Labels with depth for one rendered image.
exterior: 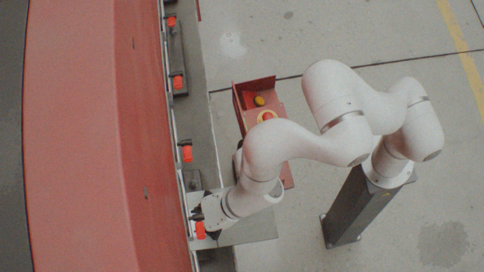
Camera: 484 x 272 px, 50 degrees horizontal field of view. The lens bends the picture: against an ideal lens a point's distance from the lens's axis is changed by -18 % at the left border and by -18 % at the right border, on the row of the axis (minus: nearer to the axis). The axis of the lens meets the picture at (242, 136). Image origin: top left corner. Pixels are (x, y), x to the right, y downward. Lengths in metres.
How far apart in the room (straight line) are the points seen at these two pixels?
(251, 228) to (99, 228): 1.34
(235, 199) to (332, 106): 0.50
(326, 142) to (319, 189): 1.71
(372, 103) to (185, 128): 0.88
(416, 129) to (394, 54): 1.77
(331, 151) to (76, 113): 0.73
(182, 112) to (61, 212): 1.58
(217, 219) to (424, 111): 0.64
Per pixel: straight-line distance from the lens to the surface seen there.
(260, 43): 3.15
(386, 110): 1.31
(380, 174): 1.85
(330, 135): 1.17
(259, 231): 1.78
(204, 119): 2.02
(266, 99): 2.23
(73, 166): 0.48
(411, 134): 1.50
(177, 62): 2.09
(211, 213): 1.68
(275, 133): 1.18
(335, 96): 1.18
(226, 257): 1.89
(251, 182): 1.34
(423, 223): 2.94
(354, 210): 2.17
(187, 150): 1.54
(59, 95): 0.51
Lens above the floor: 2.74
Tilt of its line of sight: 69 degrees down
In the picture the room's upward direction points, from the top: 1 degrees counter-clockwise
